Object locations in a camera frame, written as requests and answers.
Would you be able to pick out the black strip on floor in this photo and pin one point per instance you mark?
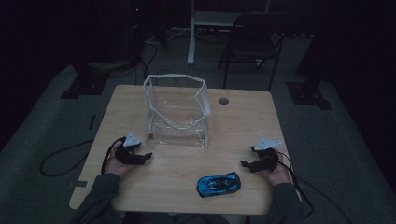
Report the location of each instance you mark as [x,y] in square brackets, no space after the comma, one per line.
[92,122]

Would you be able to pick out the black folding chair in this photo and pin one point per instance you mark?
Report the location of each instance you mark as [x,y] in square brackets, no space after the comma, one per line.
[252,40]

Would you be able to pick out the clear plastic bag white trim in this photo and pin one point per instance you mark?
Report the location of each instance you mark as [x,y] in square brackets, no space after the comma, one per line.
[177,130]

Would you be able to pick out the grey table grommet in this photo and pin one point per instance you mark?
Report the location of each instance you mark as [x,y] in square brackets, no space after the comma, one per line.
[223,100]

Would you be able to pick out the grey tape piece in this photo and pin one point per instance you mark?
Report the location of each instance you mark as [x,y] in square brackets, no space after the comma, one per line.
[79,184]

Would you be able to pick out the white desk frame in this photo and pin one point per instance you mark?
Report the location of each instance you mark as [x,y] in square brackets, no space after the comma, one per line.
[191,46]

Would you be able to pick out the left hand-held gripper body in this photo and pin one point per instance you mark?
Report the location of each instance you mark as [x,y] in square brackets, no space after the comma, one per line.
[126,155]

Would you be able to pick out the blue toy car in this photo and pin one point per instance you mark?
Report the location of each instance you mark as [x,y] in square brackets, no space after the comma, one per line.
[219,184]

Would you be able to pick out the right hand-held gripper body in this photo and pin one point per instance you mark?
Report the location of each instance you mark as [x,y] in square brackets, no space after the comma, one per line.
[270,160]

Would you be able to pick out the black stand base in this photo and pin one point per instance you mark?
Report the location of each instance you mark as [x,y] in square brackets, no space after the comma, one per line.
[85,85]
[308,96]

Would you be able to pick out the person's left hand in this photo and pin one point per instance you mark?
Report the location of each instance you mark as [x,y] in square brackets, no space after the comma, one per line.
[113,168]

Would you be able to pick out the person's right hand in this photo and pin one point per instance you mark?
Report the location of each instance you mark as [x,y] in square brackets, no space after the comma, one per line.
[281,175]

